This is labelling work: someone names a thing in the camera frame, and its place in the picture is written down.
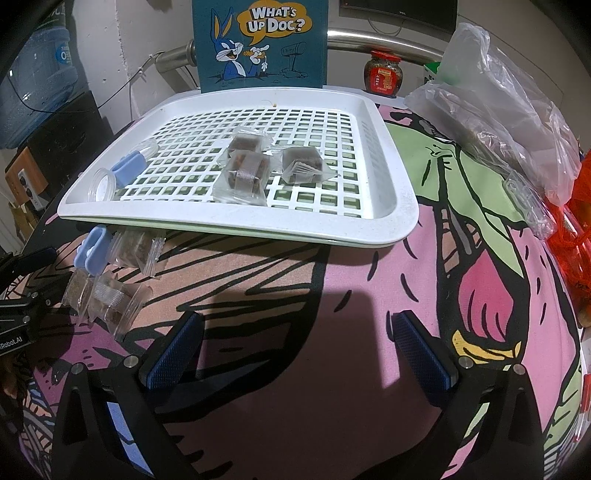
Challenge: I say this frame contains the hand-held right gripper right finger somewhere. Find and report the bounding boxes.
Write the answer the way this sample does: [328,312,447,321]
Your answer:
[390,310,546,480]

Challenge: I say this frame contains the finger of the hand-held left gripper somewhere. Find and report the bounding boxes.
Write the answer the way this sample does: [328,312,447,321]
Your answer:
[0,288,63,324]
[0,247,58,280]

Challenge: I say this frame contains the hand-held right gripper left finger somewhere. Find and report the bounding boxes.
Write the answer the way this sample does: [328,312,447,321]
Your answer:
[51,311,206,480]

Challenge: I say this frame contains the clear brown snack packet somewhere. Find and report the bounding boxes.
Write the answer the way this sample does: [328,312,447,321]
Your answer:
[62,272,95,319]
[108,228,167,278]
[226,129,273,160]
[85,272,153,340]
[279,145,333,185]
[212,150,282,208]

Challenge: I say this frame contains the light blue plastic clip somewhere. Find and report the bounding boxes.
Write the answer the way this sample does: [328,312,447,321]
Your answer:
[111,154,148,188]
[74,226,114,282]

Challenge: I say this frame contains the clear round lid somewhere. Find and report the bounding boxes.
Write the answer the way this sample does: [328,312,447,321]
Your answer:
[88,168,120,201]

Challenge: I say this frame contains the round clear plastic container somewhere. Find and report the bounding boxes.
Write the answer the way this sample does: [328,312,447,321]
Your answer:
[127,138,160,160]

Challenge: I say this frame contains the white plastic grid tray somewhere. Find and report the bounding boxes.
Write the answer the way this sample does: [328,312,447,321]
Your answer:
[58,85,421,245]

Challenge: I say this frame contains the orange wooden box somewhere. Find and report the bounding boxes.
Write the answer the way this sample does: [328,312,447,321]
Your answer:
[4,148,51,208]

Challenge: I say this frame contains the black cabinet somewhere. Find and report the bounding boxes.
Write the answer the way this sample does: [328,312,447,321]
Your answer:
[28,90,116,208]

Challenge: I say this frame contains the printed cartoon blanket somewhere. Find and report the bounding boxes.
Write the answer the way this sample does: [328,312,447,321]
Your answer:
[0,99,591,480]

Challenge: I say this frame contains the pale green plastic tray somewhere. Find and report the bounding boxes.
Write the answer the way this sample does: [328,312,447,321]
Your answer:
[65,212,402,252]

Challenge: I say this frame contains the clear plastic blister pack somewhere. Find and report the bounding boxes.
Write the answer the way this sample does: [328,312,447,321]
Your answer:
[503,171,557,241]

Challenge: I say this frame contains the blue water jug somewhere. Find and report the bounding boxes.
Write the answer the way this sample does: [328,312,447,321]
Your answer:
[0,18,79,148]

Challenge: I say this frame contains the red plastic bag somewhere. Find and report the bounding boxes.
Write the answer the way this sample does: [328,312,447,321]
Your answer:
[545,148,591,324]

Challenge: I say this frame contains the clear plastic bag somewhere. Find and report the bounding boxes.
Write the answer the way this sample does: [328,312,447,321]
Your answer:
[405,22,583,206]

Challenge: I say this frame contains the green and white carton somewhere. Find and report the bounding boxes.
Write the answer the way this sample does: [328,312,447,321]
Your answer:
[422,60,451,88]

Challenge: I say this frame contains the red lid glass jar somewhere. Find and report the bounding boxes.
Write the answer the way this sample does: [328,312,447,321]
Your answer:
[364,51,406,97]

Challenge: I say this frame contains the metal pipe railing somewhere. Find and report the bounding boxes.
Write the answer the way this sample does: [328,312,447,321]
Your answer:
[157,28,444,75]

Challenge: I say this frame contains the Bugs Bunny blue poster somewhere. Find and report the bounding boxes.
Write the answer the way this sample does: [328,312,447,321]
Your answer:
[191,0,329,93]

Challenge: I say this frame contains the thin black cable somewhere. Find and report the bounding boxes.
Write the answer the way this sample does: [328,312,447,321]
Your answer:
[9,51,162,114]

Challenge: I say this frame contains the black wall television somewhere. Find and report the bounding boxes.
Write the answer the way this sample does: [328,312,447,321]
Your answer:
[339,0,458,34]

